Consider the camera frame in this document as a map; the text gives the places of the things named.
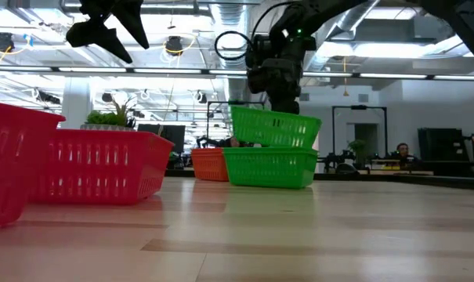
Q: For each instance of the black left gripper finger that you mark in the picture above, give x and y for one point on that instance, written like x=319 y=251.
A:
x=132 y=21
x=101 y=41

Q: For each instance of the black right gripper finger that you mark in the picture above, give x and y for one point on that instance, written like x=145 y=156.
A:
x=277 y=105
x=293 y=103

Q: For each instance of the green plastic basket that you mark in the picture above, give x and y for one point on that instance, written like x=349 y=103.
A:
x=270 y=168
x=276 y=127

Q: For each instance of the orange plastic basket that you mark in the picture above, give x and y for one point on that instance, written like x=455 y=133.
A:
x=209 y=164

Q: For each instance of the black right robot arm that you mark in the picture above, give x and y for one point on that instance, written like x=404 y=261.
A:
x=338 y=9

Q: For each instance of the black background robot arm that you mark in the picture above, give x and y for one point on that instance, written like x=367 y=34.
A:
x=334 y=160

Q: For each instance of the linear ceiling light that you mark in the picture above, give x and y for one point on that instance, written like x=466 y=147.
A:
x=17 y=69
x=91 y=69
x=393 y=75
x=226 y=72
x=326 y=74
x=168 y=71
x=456 y=77

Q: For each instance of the small green potted plant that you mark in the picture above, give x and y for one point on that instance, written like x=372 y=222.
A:
x=357 y=148

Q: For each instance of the black computer monitor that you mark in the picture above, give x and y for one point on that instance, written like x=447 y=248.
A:
x=166 y=135
x=440 y=143

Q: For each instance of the person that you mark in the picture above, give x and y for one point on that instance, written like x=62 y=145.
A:
x=404 y=153

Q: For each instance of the red plastic basket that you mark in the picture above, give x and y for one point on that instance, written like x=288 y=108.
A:
x=9 y=164
x=99 y=168

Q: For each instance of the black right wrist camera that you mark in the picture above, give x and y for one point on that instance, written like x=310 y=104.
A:
x=260 y=51

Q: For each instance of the black ceiling camera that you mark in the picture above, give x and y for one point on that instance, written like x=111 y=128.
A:
x=174 y=45
x=3 y=41

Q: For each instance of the silver ventilation duct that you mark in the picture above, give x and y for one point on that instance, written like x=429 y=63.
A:
x=346 y=27

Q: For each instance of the black metal frame stand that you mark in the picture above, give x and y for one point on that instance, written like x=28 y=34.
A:
x=384 y=125

